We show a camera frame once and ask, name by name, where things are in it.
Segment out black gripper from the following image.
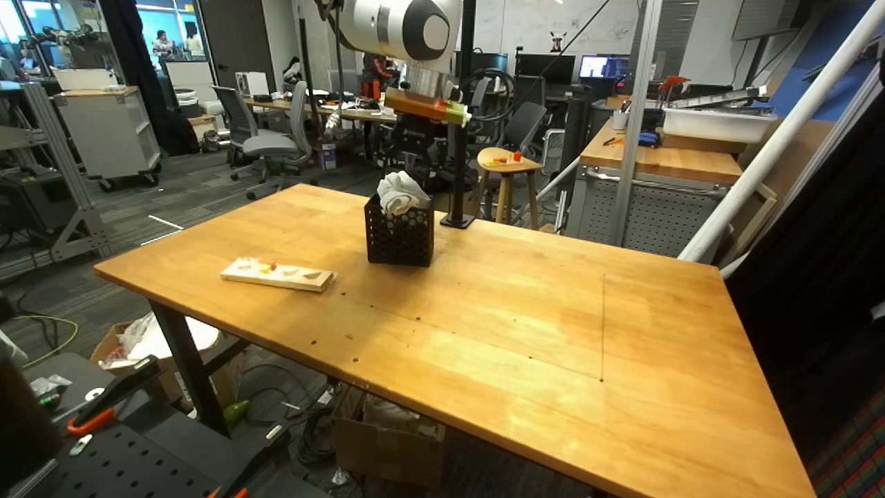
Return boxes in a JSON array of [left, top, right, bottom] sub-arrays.
[[400, 122, 446, 166]]

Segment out white towel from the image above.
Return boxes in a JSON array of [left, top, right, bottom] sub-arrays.
[[374, 170, 435, 222]]

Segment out black perforated box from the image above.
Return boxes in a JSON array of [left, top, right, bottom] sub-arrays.
[[363, 191, 439, 271]]

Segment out flat cardboard box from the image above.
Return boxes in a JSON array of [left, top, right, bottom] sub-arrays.
[[330, 413, 450, 492]]

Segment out small cardboard box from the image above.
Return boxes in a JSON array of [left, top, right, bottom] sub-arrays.
[[85, 310, 228, 383]]

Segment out long office desk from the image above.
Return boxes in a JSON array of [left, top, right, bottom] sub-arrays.
[[247, 92, 409, 134]]

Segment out standing person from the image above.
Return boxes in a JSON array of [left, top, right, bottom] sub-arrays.
[[356, 52, 395, 105]]

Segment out round wooden stool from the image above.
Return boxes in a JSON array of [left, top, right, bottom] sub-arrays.
[[474, 144, 544, 231]]

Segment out dark mesh office chair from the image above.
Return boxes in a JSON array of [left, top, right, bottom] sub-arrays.
[[499, 97, 550, 159]]

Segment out grey office chair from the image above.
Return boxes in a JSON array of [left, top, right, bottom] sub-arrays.
[[214, 79, 317, 202]]

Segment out wooden puzzle board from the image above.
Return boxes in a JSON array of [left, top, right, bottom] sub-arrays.
[[219, 254, 341, 296]]

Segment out computer monitor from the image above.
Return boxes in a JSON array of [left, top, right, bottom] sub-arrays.
[[576, 52, 637, 87]]

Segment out grey metal pole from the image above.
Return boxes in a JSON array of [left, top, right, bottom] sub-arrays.
[[612, 0, 670, 249]]

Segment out wooden top workbench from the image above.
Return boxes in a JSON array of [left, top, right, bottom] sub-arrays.
[[562, 120, 748, 263]]

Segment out white tub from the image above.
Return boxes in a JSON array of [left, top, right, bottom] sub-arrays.
[[658, 87, 788, 146]]

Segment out white wheeled cabinet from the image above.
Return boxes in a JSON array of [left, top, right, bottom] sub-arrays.
[[51, 83, 167, 195]]

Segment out black table leg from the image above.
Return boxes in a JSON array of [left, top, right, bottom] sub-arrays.
[[147, 300, 233, 437]]

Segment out white plastic bag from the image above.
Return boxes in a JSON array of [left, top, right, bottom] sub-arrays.
[[118, 310, 223, 366]]

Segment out white pipe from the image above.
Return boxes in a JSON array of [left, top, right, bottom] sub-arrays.
[[676, 0, 885, 267], [716, 63, 885, 283]]

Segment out blue board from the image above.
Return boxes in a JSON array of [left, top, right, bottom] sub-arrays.
[[768, 0, 885, 128]]

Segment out black perforated plate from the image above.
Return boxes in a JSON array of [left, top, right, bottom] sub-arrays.
[[24, 409, 284, 498]]

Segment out black curtain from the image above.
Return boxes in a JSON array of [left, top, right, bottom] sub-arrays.
[[723, 87, 885, 466]]

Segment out multicoloured striped backdrop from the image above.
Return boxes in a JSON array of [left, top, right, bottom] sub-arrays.
[[804, 386, 885, 498]]

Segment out grey metal frame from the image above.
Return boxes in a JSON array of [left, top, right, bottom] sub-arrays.
[[0, 79, 116, 286]]

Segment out orange handled clamp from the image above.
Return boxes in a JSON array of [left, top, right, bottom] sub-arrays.
[[62, 355, 167, 440]]

